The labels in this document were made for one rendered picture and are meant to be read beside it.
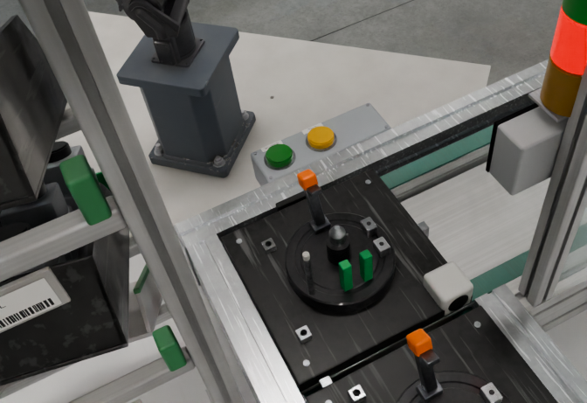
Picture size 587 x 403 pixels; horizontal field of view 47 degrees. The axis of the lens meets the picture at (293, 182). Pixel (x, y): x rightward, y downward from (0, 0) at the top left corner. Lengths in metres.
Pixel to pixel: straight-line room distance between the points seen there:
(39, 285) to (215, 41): 0.78
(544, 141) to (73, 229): 0.46
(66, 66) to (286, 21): 2.62
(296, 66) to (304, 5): 1.63
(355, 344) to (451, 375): 0.12
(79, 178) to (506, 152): 0.46
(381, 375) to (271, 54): 0.74
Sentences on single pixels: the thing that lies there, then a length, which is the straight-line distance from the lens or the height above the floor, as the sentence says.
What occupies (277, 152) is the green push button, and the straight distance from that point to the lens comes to 1.02.
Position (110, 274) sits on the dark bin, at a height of 1.33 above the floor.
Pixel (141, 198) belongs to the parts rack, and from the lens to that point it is 0.33.
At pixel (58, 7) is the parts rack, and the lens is 0.26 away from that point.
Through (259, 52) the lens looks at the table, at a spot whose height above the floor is 0.86.
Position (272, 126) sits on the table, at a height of 0.86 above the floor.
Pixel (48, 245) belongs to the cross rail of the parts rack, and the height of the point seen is 1.47.
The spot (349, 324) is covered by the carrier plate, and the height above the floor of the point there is 0.97.
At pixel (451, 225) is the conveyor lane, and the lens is 0.99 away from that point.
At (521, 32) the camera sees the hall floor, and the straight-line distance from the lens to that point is 2.80.
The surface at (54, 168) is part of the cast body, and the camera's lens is 0.66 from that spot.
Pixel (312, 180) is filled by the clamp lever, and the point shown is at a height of 1.07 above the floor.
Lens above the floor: 1.72
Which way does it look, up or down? 50 degrees down
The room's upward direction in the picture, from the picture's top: 9 degrees counter-clockwise
